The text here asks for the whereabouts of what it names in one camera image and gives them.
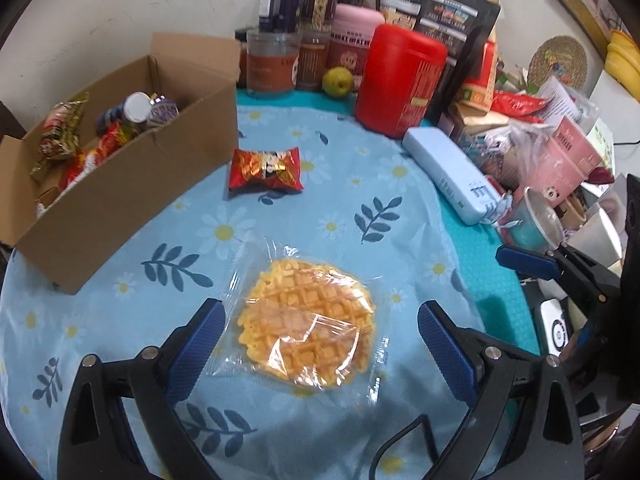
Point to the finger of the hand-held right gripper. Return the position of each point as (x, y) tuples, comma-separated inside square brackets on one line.
[(525, 262)]

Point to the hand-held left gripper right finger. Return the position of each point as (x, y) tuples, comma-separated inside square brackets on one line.
[(447, 350)]

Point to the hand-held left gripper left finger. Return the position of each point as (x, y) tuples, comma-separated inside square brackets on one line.
[(195, 350)]

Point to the clear waffle packet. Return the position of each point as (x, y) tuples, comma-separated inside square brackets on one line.
[(305, 320)]

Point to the cardboard box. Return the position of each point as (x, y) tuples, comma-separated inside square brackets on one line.
[(125, 200)]

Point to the red cartoon snack packet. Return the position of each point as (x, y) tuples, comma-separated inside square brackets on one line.
[(267, 170)]

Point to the purple bread packet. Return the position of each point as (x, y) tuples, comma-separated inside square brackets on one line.
[(162, 110)]

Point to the blue white tube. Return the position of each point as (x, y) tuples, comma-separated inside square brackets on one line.
[(135, 107)]

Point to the gold red snack packet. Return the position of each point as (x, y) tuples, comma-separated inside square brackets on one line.
[(60, 130)]

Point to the clear plastic cup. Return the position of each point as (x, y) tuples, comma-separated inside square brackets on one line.
[(530, 225)]

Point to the white round device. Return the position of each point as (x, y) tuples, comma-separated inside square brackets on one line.
[(555, 327)]

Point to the pink carton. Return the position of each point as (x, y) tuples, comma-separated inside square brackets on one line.
[(565, 155)]

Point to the white blue case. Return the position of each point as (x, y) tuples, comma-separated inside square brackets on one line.
[(450, 175)]

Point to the red plastic packets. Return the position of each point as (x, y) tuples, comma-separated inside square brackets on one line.
[(520, 105)]

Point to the orange yellow box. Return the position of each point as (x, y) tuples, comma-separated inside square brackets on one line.
[(480, 80)]

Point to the blue floral tablecloth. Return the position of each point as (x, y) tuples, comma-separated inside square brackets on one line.
[(350, 185)]

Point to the round woven mat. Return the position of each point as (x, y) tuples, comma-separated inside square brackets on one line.
[(557, 62)]

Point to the red canister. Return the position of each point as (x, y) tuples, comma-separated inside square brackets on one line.
[(400, 80)]

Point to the stack of yellow bowls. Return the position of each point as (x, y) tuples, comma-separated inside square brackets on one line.
[(625, 60)]

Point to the green pear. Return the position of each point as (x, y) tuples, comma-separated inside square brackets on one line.
[(337, 81)]

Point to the black printed pouch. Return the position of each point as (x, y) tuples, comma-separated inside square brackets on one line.
[(450, 10)]

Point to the narrow brown label jar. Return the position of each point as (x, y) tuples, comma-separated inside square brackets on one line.
[(312, 62)]

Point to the pink jar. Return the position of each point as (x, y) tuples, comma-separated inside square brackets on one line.
[(352, 25)]

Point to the wide jar red powder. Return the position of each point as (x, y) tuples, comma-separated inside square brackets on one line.
[(270, 65)]

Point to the small black lid jar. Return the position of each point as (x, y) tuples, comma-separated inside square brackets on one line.
[(241, 55)]

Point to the gold picture frame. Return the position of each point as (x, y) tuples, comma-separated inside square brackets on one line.
[(585, 5)]

